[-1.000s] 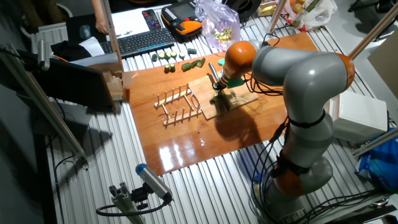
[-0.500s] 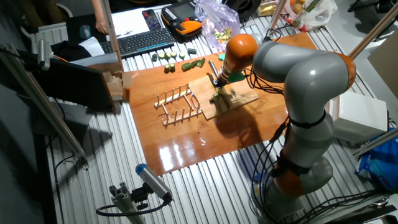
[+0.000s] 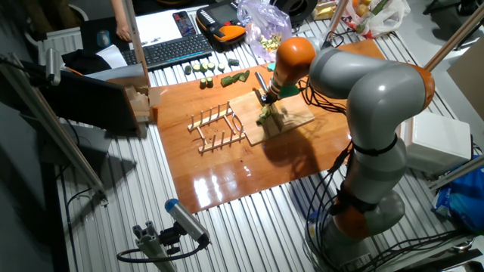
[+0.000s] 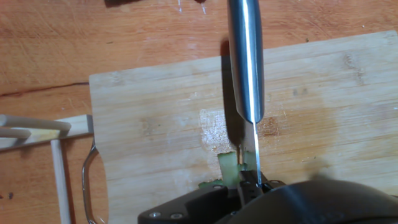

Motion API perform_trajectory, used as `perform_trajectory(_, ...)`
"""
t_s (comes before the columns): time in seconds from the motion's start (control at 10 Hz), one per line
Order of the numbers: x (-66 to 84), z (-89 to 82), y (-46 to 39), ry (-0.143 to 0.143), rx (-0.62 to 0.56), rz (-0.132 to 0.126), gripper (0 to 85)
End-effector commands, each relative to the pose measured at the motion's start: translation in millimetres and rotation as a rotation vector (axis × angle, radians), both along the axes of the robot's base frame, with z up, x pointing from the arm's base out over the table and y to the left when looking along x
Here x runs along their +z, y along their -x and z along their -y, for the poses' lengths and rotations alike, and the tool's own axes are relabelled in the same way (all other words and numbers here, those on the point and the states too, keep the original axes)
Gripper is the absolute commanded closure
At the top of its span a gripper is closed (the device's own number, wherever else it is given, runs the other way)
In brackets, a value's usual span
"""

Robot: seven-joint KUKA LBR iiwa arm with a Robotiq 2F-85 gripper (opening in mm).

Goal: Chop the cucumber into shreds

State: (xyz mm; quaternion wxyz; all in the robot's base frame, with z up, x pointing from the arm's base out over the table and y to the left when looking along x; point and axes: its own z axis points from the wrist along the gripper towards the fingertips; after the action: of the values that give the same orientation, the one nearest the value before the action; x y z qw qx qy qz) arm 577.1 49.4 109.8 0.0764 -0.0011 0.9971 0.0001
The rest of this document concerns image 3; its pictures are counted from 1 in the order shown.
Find black camera cable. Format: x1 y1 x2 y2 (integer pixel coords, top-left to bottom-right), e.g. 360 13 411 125
116 241 208 264

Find black flat monitor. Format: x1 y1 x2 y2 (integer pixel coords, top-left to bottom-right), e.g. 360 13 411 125
20 59 141 138

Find chopped cucumber scraps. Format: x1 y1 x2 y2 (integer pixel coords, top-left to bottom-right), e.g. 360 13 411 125
259 32 284 53

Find yellow snack pack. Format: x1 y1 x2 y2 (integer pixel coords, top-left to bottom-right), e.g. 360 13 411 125
313 2 338 20

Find white plastic bag with fruit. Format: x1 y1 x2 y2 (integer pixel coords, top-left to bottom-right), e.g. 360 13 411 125
342 0 411 39

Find silver depth camera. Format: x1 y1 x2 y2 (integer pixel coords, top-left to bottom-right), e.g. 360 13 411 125
45 47 63 87

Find person's hand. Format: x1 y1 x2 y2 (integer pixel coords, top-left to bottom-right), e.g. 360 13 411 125
116 23 132 42

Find black floor cables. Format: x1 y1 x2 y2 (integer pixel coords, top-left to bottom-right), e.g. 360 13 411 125
355 228 476 272

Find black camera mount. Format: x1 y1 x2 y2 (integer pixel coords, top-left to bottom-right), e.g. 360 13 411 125
158 221 183 256

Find brown cardboard pieces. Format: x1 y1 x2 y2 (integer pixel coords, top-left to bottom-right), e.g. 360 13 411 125
107 73 163 125

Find clear plastic bag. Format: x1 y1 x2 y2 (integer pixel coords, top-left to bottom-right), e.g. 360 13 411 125
236 0 293 63

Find large reddish wooden board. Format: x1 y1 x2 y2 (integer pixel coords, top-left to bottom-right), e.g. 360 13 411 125
153 39 404 215

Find short aluminium profile post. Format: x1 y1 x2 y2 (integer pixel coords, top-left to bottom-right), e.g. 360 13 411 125
132 221 178 272

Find large white paper sheet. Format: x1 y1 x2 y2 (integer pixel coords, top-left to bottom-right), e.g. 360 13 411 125
134 7 207 48

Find white box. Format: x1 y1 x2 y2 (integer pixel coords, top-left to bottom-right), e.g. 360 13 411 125
400 111 473 175

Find wooden dish rack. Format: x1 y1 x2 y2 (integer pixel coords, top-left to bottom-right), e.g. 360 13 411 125
186 101 247 155

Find dark computer mouse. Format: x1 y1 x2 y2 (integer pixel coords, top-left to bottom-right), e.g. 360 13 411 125
95 29 112 48

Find small white paper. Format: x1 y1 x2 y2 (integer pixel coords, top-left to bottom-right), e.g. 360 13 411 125
96 44 129 70

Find cucumber piece being chopped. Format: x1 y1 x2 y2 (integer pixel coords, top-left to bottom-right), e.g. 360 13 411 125
256 104 274 127

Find black cloth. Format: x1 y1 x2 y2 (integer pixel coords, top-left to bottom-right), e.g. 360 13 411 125
61 48 113 76

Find steel cleaver knife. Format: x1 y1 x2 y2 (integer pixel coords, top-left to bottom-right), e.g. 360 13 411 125
254 71 285 134

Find silver camera with blue cap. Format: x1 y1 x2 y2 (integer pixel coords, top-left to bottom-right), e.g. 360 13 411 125
164 197 211 246

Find aluminium profile rail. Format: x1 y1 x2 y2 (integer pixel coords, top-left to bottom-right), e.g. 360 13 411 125
428 153 484 192

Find black computer keyboard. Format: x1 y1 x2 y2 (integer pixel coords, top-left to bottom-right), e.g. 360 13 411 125
120 32 215 72

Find white ribbed panel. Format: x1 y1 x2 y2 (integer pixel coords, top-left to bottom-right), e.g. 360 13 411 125
24 26 85 67

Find person's forearm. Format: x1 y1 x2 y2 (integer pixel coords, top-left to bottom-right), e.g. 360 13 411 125
109 0 130 26

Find blue plastic bag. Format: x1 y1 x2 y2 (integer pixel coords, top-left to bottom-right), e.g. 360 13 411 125
432 156 484 234

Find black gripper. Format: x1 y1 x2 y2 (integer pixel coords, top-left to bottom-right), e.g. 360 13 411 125
260 89 284 107

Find tan frame post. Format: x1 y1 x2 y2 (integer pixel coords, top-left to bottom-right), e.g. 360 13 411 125
121 0 150 79
423 2 484 73
324 0 351 39

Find black round roll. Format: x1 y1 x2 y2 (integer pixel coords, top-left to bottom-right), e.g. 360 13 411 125
270 0 318 27

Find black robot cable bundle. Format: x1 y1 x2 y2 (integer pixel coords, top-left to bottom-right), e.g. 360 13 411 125
296 32 360 272

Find black smartphone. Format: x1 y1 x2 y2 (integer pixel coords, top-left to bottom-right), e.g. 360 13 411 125
172 11 197 38

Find black mouse pad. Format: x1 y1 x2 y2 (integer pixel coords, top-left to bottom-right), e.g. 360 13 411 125
79 17 132 54

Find black orange teach pendant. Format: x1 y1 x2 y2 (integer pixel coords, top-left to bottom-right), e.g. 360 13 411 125
195 0 247 53

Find long aluminium profile bar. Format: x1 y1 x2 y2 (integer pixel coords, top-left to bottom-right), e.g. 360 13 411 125
0 51 110 207

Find grey paper sheet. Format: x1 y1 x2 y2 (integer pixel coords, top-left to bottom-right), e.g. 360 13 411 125
85 63 147 82

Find light bamboo cutting board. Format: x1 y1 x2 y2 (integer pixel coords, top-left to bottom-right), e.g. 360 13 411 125
228 89 316 147

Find brown cardboard sheet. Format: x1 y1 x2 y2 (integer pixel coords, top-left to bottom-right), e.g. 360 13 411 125
446 47 484 122

